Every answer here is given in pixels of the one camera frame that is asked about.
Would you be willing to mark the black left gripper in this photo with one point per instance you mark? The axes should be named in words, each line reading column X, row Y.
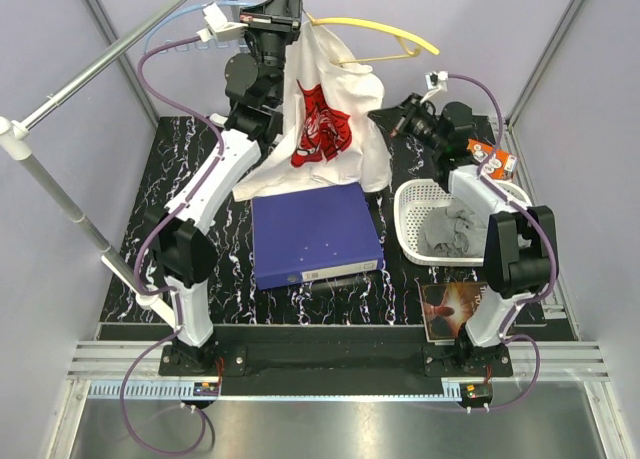
column 280, row 14

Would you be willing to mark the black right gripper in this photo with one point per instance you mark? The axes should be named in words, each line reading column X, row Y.
column 399, row 118

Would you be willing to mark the white t shirt red print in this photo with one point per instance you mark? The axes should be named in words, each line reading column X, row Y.
column 328, row 138

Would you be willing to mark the yellow plastic hanger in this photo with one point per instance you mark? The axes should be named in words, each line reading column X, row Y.
column 411, row 44

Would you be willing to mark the light blue plastic hanger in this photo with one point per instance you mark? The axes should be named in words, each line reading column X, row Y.
column 149, row 40

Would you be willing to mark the grey t shirt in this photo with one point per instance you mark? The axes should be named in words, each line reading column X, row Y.
column 454, row 231

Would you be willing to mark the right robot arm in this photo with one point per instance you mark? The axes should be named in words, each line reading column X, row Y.
column 520, row 254

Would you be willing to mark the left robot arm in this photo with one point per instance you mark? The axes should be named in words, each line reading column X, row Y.
column 178, row 239

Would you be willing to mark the white plastic basket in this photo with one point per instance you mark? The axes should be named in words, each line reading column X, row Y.
column 414, row 199

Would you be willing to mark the dark brown book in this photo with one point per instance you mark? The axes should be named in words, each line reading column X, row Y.
column 452, row 308

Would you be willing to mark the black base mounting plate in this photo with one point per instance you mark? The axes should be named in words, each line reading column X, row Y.
column 292, row 363

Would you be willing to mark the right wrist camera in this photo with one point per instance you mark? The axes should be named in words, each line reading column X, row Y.
column 437, row 82

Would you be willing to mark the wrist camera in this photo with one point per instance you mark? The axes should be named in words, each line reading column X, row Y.
column 218, row 27
column 437, row 82

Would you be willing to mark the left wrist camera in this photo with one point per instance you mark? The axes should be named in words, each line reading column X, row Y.
column 218, row 27

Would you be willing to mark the blue ring binder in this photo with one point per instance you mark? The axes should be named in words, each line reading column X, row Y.
column 311, row 235

